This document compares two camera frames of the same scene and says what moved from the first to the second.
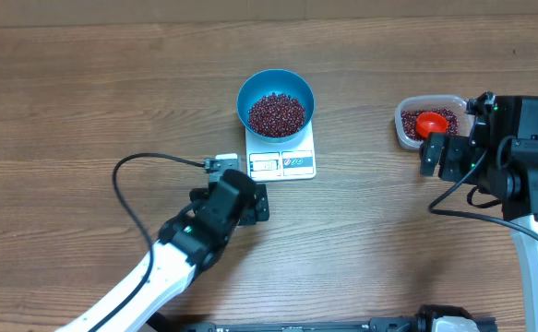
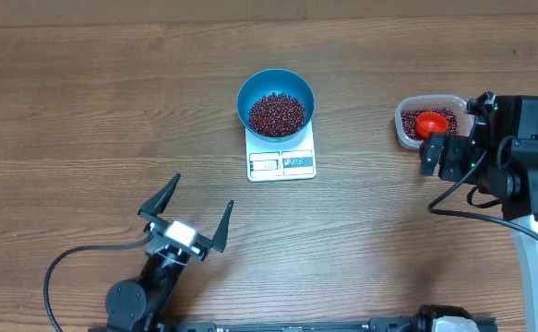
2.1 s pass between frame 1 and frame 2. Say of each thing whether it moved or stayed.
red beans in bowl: stayed
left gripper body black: moved
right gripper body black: stayed
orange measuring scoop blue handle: stayed
